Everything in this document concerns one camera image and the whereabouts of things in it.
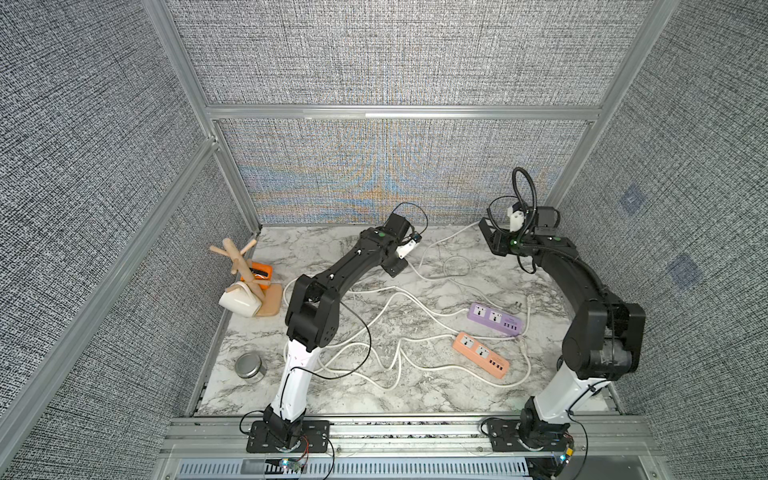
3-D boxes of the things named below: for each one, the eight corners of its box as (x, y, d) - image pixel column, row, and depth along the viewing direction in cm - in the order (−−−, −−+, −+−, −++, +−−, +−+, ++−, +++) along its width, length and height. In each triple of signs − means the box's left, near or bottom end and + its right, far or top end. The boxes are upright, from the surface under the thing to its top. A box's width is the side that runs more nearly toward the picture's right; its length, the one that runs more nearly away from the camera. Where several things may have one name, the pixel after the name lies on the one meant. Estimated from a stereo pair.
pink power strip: (450, 346, 90) (452, 341, 87) (459, 333, 93) (461, 328, 90) (501, 382, 84) (505, 378, 81) (509, 367, 86) (513, 363, 83)
